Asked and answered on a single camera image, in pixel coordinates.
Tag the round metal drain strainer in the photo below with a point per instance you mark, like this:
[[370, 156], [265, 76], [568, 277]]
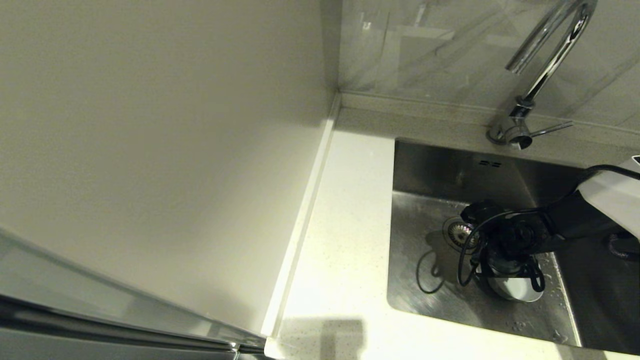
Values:
[[455, 232]]

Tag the white bowl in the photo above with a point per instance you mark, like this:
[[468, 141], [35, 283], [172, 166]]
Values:
[[517, 290]]

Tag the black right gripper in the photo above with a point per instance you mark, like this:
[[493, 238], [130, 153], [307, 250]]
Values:
[[510, 247]]

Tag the stainless steel sink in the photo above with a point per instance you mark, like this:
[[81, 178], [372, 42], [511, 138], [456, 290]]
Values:
[[430, 190]]

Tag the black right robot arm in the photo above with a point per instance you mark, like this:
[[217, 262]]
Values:
[[570, 220]]

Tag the glossy grey appliance door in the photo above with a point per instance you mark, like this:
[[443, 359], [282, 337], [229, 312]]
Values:
[[50, 280]]

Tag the chrome gooseneck faucet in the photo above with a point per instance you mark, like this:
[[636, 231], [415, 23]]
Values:
[[515, 127]]

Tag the white cabinet side panel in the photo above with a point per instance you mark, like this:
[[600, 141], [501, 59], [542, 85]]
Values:
[[150, 125]]

